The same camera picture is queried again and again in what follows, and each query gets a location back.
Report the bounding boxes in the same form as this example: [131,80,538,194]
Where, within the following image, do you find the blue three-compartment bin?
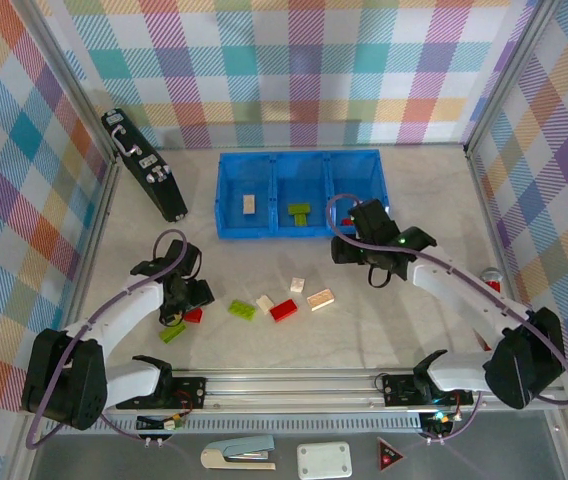
[215,149,391,240]

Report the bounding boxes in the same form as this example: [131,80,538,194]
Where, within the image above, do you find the red glitter tube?
[481,267,503,294]

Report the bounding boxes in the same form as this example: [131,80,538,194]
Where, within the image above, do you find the small circuit board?
[421,410,458,435]
[136,413,188,432]

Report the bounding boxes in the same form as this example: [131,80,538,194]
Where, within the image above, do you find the black hard case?
[101,108,189,224]

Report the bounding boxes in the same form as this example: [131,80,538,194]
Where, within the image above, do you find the grey and cream stapler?
[201,433,276,471]

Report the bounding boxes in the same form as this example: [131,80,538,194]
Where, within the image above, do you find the grey metal shelf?
[11,412,568,480]

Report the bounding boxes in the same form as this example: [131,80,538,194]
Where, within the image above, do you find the white rectangular plastic plate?
[297,440,354,480]

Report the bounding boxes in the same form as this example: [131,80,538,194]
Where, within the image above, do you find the red triangular sign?
[376,436,406,472]

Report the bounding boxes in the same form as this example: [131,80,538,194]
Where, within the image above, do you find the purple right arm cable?
[326,193,568,444]

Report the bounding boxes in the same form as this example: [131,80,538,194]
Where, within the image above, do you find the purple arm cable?
[24,229,190,451]
[326,193,568,444]

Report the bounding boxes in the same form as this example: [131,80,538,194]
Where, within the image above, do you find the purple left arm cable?
[24,229,190,451]

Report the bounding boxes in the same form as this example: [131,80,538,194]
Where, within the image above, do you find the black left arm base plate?
[116,374,209,412]

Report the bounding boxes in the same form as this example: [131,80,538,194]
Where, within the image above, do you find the aluminium frame side rail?
[66,162,121,326]
[465,147,530,311]

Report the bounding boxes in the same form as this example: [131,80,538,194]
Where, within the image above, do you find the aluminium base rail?
[18,368,568,419]

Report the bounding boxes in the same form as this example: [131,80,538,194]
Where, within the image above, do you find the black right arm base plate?
[381,372,475,407]

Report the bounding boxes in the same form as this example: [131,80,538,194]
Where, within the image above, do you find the aluminium frame post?
[22,0,121,174]
[463,0,560,156]

